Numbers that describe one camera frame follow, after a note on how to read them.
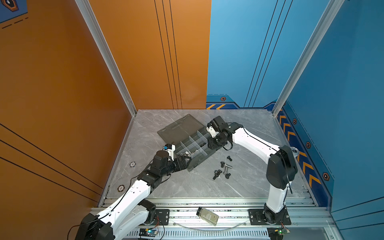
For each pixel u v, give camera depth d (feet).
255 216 2.37
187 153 3.02
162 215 2.44
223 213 2.53
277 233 2.29
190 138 3.23
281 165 1.63
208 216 2.32
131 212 1.90
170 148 2.47
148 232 2.32
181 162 2.33
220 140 2.39
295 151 2.67
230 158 3.08
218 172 2.89
